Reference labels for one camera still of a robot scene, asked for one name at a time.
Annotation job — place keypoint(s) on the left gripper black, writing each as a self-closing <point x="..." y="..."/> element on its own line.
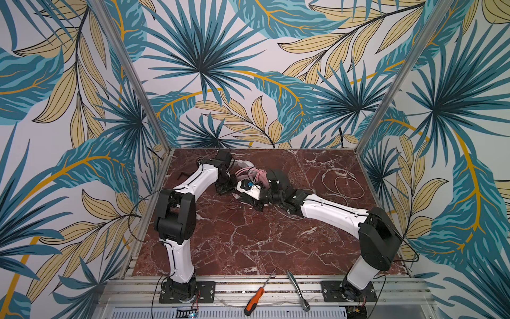
<point x="225" y="183"/>

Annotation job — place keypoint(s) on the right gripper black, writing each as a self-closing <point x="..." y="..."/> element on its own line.
<point x="262" y="195"/>

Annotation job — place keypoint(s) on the pink cat-ear headphones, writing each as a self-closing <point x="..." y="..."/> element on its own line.
<point x="253" y="174"/>

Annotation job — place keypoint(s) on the white headphones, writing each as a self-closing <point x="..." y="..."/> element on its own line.
<point x="243" y="163"/>

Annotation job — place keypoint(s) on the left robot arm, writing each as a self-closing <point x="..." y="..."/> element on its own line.
<point x="176" y="219"/>

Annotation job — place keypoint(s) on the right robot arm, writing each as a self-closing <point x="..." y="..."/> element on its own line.
<point x="378" y="239"/>

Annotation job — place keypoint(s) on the black hex key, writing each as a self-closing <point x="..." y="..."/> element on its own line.
<point x="185" y="175"/>

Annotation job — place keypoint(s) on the metal pliers tool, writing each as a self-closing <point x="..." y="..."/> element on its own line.
<point x="303" y="302"/>

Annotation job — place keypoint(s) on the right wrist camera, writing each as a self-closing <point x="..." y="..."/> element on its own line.
<point x="249" y="188"/>

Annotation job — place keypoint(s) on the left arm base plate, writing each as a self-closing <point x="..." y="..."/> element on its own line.
<point x="202" y="292"/>

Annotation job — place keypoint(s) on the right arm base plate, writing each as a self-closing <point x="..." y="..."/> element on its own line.
<point x="336" y="291"/>

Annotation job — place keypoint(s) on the orange handle screwdriver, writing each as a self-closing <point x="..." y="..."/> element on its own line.
<point x="253" y="302"/>

